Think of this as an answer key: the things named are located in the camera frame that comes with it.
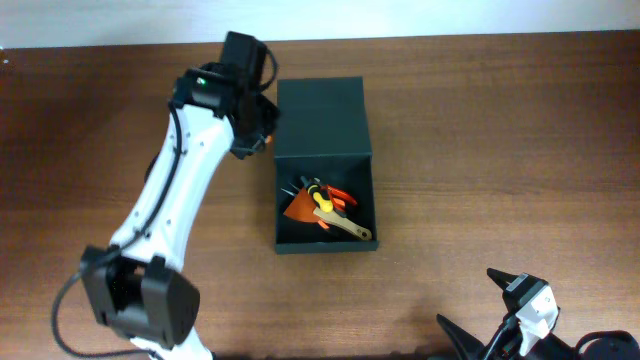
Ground orange black needle-nose pliers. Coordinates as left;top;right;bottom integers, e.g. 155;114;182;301
281;186;330;232

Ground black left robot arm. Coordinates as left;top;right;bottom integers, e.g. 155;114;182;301
75;32;279;359

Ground small red diagonal cutters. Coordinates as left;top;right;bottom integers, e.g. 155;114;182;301
326;185;358;217

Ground orange scraper wooden handle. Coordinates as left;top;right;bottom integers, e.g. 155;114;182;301
284;191;373;241

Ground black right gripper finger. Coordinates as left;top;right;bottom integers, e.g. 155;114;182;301
486;268;519;292
436;314;484;360

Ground yellow black stubby screwdriver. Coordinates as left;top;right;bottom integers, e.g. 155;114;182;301
300;176;334;213

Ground black storage box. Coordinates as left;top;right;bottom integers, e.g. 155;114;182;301
274;77;379;255

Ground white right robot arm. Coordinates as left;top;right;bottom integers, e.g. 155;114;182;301
436;268;639;360

